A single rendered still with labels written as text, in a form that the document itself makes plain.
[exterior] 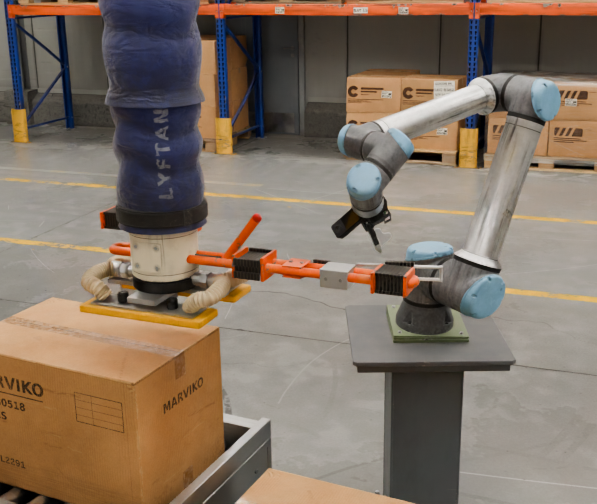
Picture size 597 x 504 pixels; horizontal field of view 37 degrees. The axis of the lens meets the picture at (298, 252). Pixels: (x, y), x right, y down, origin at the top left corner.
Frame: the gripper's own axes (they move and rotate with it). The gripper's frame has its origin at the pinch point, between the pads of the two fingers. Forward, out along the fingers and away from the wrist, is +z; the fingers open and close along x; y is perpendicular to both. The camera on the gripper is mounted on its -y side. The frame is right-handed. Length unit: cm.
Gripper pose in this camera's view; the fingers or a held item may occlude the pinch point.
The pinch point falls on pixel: (366, 233)
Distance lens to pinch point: 267.5
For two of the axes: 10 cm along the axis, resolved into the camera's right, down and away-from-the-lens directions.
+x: -4.7, -8.0, 3.7
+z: 1.4, 3.5, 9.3
